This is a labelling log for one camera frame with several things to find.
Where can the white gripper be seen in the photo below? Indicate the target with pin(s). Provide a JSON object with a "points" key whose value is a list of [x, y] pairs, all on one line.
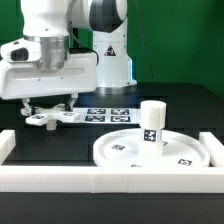
{"points": [[25, 80]]}

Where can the white cross-shaped table base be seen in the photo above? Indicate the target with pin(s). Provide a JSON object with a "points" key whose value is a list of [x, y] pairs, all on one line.
{"points": [[49, 117]]}

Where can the white round table top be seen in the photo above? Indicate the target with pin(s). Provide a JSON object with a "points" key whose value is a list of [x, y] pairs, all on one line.
{"points": [[119, 149]]}

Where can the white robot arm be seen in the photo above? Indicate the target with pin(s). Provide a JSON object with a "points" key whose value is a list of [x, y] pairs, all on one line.
{"points": [[68, 47]]}

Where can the white sheet with markers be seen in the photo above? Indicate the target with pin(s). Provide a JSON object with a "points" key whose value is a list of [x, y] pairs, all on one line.
{"points": [[108, 115]]}

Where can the white left fence bar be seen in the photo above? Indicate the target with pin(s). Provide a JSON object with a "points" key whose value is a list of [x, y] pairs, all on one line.
{"points": [[7, 144]]}

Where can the white fence bar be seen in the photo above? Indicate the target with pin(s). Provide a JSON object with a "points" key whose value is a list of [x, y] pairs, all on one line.
{"points": [[7, 144], [214, 147], [98, 180]]}

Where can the white front fence bar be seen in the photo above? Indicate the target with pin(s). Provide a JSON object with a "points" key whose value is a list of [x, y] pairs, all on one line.
{"points": [[98, 180]]}

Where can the black table platform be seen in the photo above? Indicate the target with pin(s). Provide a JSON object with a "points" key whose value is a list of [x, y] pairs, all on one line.
{"points": [[191, 108]]}

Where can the white right fence bar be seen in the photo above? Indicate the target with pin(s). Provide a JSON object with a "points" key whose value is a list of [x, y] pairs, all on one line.
{"points": [[214, 147]]}

